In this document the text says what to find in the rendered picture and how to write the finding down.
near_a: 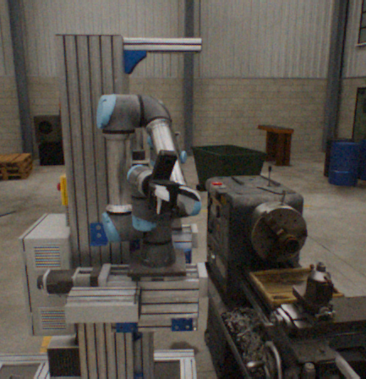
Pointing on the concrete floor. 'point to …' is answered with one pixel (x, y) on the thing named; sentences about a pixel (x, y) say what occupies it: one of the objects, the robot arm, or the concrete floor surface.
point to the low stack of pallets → (13, 165)
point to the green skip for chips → (226, 162)
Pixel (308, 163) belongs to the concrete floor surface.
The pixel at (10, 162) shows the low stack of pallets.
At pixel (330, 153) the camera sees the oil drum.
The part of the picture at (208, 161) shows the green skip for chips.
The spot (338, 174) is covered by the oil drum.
